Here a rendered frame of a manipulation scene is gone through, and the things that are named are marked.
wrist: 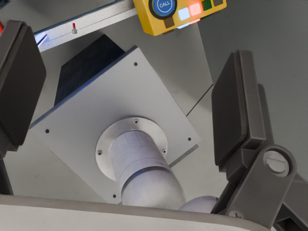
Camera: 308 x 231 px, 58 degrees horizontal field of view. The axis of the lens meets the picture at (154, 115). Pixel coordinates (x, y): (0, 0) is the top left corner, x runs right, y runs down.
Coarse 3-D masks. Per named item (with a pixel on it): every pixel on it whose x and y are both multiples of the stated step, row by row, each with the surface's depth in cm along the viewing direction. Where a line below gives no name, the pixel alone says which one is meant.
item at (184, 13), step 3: (183, 9) 52; (186, 9) 52; (180, 12) 52; (183, 12) 52; (186, 12) 52; (180, 15) 52; (183, 15) 52; (186, 15) 53; (189, 15) 53; (183, 18) 53
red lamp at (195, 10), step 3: (198, 3) 52; (192, 6) 52; (195, 6) 52; (198, 6) 53; (192, 9) 52; (195, 9) 53; (198, 9) 53; (192, 12) 53; (195, 12) 53; (198, 12) 53; (192, 15) 53
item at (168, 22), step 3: (165, 18) 52; (168, 18) 52; (171, 18) 52; (165, 21) 52; (168, 21) 52; (171, 21) 52; (165, 24) 52; (168, 24) 52; (171, 24) 52; (174, 24) 53; (165, 27) 53; (168, 27) 53
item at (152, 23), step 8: (136, 0) 55; (144, 0) 50; (152, 0) 50; (176, 0) 52; (184, 0) 52; (192, 0) 53; (200, 0) 53; (224, 0) 54; (136, 8) 58; (144, 8) 51; (152, 8) 51; (176, 8) 52; (200, 8) 53; (216, 8) 54; (144, 16) 54; (152, 16) 52; (160, 16) 52; (168, 16) 52; (176, 16) 53; (192, 16) 54; (200, 16) 54; (144, 24) 57; (152, 24) 52; (160, 24) 53; (176, 24) 53; (152, 32) 53; (160, 32) 53
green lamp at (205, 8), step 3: (204, 0) 53; (207, 0) 53; (210, 0) 53; (201, 3) 53; (204, 3) 53; (207, 3) 53; (210, 3) 53; (204, 6) 53; (207, 6) 53; (210, 6) 53; (204, 9) 53; (207, 9) 53
